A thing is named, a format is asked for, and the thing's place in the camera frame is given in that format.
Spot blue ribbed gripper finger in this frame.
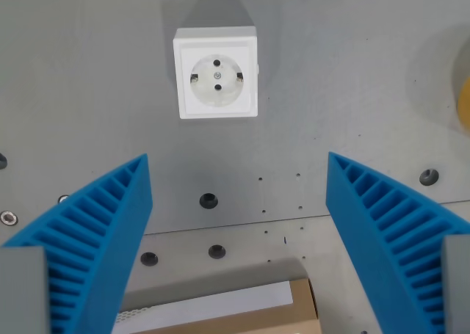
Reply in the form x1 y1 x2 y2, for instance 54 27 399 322
325 150 470 334
0 153 153 334

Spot brown cardboard box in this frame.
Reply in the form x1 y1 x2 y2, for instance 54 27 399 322
119 277 325 334

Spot white wall power socket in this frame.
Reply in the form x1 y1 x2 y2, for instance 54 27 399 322
173 26 261 120

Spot yellow round object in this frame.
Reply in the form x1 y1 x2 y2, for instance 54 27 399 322
456 74 470 131

